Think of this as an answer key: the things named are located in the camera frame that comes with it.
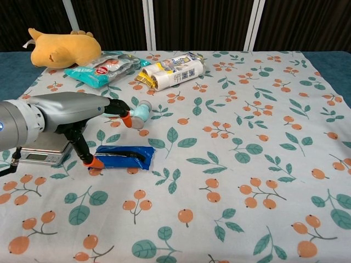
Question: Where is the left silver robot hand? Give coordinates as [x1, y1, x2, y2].
[28, 92, 133, 169]

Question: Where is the blue plastic package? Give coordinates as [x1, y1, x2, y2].
[88, 145, 156, 171]

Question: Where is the silver digital scale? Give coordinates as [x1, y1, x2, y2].
[18, 133, 73, 166]

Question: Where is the teal snack bag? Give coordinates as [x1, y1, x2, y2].
[64, 53, 152, 89]

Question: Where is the yellow plush toy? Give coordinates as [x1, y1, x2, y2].
[23, 27, 101, 69]

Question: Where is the teal table cover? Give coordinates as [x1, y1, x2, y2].
[0, 50, 351, 104]

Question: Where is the light blue toy hammer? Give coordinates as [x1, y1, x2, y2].
[103, 100, 153, 129]

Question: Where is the white yellow roll package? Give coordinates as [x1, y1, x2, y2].
[134, 52, 206, 92]

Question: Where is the dark white-framed folding screen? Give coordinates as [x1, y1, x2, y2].
[0, 0, 351, 53]

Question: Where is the floral fruit print tablecloth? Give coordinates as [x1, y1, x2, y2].
[0, 50, 351, 263]

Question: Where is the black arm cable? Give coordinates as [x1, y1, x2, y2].
[0, 146, 22, 178]

